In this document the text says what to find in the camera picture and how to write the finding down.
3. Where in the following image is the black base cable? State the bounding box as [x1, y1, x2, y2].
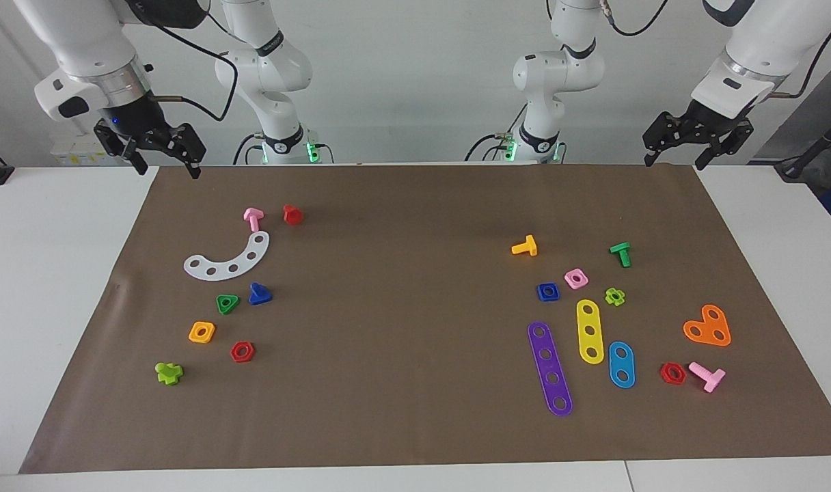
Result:
[233, 133, 266, 165]
[465, 133, 526, 163]

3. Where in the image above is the white curved perforated strip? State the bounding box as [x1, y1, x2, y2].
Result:
[183, 230, 271, 282]

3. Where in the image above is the orange heart-shaped plate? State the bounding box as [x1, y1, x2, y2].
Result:
[683, 304, 732, 347]

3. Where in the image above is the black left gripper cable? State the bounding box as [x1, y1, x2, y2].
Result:
[603, 0, 831, 100]

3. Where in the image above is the brown table mat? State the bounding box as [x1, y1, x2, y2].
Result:
[18, 163, 831, 474]

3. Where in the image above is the blue two-hole strip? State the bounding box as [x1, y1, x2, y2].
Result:
[608, 341, 636, 389]

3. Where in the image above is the black stand pole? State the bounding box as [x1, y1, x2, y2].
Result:
[774, 109, 831, 182]

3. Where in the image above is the black right base cable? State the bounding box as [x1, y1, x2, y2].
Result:
[233, 133, 266, 165]

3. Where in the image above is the purple four-hole strip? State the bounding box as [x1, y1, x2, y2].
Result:
[527, 321, 573, 417]

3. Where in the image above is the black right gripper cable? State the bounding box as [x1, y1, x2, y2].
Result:
[139, 7, 240, 124]

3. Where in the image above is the yellow three-hole strip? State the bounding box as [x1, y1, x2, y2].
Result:
[576, 299, 605, 365]

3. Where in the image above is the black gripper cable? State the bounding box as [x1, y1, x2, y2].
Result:
[603, 0, 831, 100]
[139, 7, 240, 124]

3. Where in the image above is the black left base cable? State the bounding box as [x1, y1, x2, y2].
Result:
[465, 133, 526, 163]

